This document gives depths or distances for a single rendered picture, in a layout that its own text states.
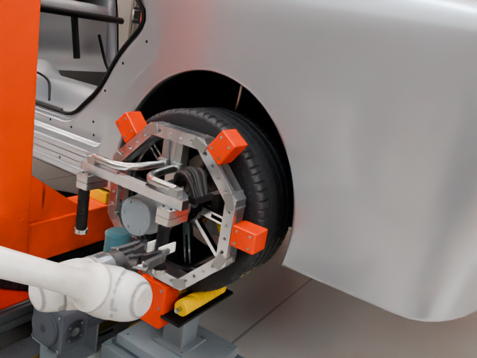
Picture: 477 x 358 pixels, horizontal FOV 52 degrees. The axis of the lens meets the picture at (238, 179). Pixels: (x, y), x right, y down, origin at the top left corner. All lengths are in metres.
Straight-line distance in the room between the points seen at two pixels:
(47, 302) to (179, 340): 0.96
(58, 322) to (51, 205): 0.42
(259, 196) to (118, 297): 0.67
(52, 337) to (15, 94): 0.86
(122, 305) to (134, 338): 1.06
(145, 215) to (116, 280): 0.52
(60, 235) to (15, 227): 0.21
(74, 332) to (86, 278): 0.94
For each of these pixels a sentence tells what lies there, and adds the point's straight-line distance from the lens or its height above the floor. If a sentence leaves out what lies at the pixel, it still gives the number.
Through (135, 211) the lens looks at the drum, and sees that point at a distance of 1.57.
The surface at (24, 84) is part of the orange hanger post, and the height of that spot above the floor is 1.18.
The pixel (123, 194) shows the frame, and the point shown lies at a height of 0.81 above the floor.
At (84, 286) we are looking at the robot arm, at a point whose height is 0.92.
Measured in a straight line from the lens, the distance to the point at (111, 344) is 2.20.
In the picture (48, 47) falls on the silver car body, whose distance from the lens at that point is 4.26.
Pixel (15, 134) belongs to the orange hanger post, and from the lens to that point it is 1.75.
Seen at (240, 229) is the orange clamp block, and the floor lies 0.88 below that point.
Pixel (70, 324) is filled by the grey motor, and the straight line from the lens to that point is 1.93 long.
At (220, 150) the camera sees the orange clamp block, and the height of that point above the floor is 1.10.
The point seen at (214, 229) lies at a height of 0.72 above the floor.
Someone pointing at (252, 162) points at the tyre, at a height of 1.07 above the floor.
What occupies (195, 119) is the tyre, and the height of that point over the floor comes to 1.15.
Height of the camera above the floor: 1.44
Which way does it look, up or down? 16 degrees down
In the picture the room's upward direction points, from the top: 10 degrees clockwise
